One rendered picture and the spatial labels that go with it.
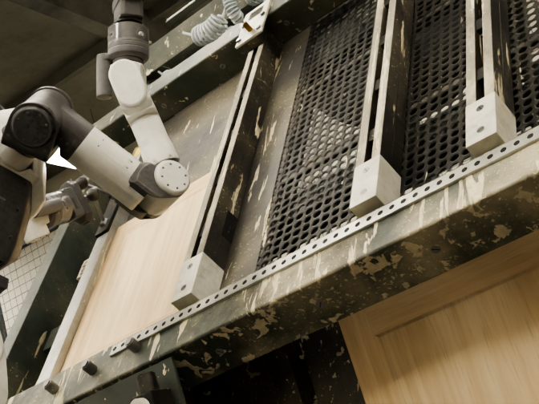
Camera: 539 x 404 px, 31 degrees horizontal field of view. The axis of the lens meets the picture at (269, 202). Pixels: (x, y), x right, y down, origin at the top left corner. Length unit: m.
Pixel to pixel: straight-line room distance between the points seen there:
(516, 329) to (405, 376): 0.25
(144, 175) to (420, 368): 0.66
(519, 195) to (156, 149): 0.79
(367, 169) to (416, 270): 0.24
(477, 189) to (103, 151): 0.75
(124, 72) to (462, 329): 0.86
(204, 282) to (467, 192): 0.67
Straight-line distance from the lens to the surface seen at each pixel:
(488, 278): 1.89
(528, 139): 1.66
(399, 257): 1.72
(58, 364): 2.42
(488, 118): 1.75
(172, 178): 1.98
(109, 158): 1.97
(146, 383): 1.98
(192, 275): 2.09
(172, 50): 3.59
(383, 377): 2.00
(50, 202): 2.53
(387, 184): 1.85
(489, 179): 1.65
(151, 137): 2.06
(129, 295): 2.40
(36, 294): 2.80
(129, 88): 2.07
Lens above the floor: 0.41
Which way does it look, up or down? 19 degrees up
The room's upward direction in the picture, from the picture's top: 18 degrees counter-clockwise
